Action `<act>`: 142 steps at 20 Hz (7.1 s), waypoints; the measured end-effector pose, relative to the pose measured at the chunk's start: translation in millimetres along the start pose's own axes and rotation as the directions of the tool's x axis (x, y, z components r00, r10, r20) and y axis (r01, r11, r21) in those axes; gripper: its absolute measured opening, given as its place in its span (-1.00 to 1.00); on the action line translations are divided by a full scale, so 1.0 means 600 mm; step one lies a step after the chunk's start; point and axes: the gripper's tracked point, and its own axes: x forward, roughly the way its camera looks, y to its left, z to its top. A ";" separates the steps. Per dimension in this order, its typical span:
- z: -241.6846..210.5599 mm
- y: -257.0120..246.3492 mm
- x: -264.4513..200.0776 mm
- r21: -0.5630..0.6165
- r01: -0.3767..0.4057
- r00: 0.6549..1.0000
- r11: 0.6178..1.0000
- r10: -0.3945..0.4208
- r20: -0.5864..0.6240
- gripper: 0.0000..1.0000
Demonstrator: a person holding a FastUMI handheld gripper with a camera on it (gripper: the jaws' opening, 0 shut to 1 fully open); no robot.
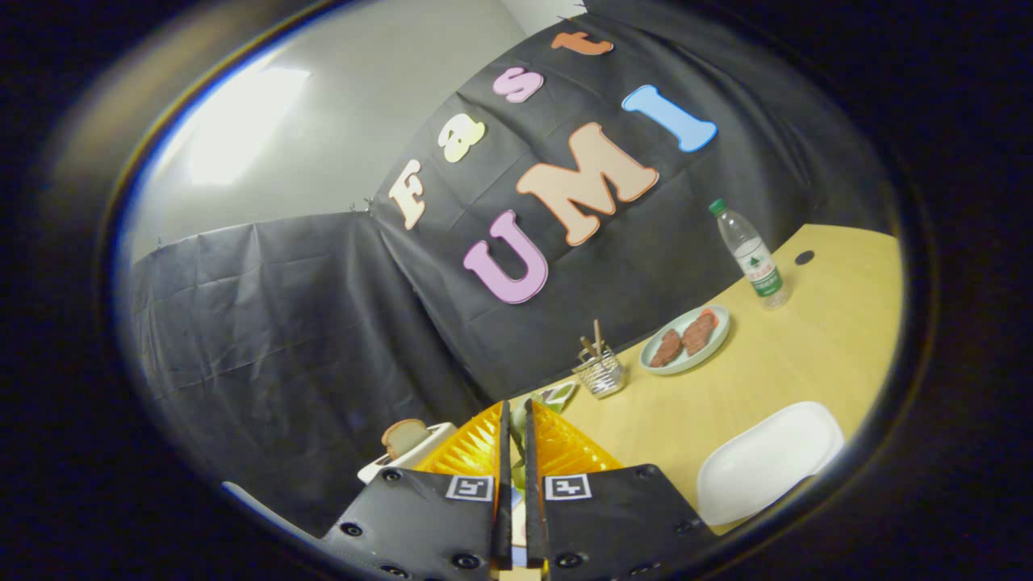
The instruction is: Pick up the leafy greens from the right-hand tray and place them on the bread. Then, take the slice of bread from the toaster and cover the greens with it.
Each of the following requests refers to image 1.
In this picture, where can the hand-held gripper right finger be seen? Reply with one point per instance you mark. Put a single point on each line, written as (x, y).
(621, 524)

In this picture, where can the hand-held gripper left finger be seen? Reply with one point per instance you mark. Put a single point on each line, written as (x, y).
(420, 524)

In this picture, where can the brown bread slice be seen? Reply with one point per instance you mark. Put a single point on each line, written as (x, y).
(403, 437)

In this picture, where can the green lettuce leaf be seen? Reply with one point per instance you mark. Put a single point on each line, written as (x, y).
(518, 468)

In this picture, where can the white toaster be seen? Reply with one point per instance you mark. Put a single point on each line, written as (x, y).
(383, 468)

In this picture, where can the white divided condiment dish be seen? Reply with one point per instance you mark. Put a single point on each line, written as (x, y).
(561, 395)

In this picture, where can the metal mesh utensil holder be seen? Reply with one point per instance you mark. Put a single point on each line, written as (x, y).
(601, 378)

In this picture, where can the white rounded square plate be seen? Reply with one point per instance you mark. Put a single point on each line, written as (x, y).
(767, 464)

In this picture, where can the pale green round plate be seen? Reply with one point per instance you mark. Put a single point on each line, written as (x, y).
(686, 363)

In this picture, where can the reddish-brown meat piece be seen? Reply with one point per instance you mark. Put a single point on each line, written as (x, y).
(667, 349)
(699, 332)

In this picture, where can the wooden stick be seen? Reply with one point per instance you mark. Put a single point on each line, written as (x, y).
(598, 339)

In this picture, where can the black backdrop cloth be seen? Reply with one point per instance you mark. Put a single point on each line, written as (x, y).
(323, 323)

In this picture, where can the clear green-capped water bottle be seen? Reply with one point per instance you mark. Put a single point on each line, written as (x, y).
(754, 266)

